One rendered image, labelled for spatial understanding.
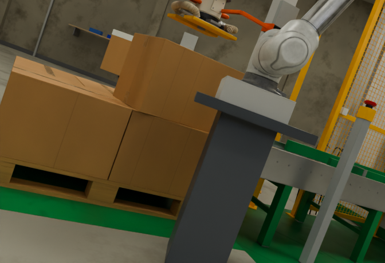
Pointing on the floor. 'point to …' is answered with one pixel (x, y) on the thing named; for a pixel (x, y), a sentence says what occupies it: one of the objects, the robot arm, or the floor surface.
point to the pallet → (91, 189)
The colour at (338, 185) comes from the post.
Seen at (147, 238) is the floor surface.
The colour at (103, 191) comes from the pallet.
